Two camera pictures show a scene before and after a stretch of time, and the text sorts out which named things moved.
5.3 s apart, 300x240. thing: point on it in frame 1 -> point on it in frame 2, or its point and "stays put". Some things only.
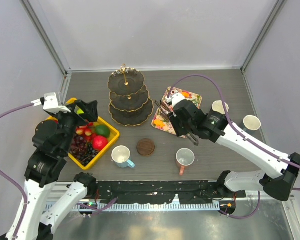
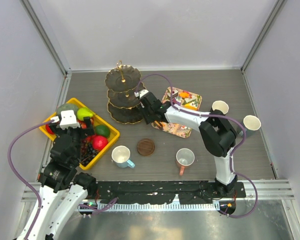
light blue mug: x=120 y=155 stays put
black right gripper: x=174 y=119 -> x=142 y=111
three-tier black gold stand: x=129 y=104 stays put
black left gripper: x=91 y=111 -> x=85 y=132
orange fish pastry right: x=186 y=94 stays put
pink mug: x=185 y=157 stays put
